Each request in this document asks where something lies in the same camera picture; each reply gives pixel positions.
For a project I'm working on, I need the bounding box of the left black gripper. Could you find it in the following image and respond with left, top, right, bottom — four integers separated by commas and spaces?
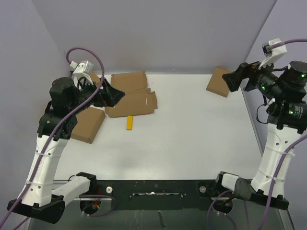
69, 76, 125, 114

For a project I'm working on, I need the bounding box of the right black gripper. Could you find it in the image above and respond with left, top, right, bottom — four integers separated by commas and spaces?
222, 55, 284, 98

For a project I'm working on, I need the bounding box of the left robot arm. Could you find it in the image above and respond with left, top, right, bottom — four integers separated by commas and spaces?
7, 77, 125, 223

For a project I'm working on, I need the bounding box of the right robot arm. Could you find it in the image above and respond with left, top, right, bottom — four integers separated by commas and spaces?
213, 61, 307, 210

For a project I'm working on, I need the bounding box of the small folded cardboard box left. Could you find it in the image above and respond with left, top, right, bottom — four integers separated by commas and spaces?
90, 71, 100, 87

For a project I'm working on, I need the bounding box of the large folded cardboard box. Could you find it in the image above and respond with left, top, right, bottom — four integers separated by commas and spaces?
71, 107, 106, 144

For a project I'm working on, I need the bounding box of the yellow wooden block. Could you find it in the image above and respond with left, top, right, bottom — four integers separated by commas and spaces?
126, 115, 133, 131

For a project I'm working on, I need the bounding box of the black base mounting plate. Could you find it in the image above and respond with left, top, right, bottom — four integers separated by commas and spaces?
85, 180, 226, 211

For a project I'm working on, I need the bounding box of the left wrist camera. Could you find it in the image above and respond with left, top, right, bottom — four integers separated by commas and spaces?
70, 61, 94, 85

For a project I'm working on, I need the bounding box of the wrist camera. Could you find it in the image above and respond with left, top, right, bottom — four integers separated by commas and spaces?
259, 38, 287, 69
70, 61, 94, 85

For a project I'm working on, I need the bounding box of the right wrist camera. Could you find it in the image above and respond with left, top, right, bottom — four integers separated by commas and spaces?
259, 38, 287, 69

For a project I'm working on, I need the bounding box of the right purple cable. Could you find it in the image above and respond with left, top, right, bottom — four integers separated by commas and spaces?
206, 38, 307, 230

